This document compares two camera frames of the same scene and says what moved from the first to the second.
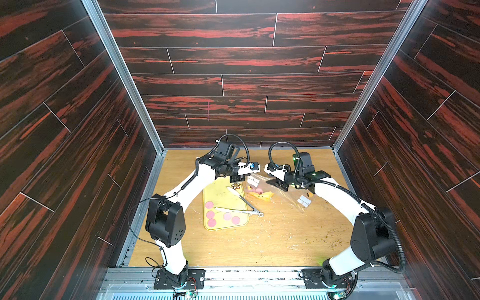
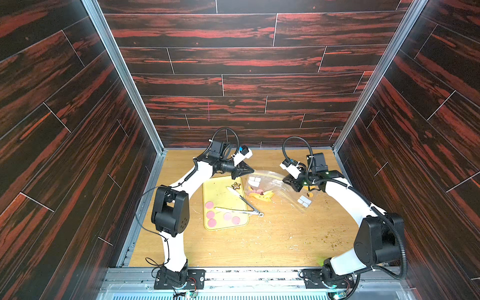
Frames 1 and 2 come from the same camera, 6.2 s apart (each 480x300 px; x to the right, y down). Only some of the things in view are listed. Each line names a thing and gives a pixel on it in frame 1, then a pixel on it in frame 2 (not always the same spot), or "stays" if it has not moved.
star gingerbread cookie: [235, 185] stays
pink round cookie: [235, 220] stays
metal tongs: [249, 212] stays
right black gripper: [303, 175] to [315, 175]
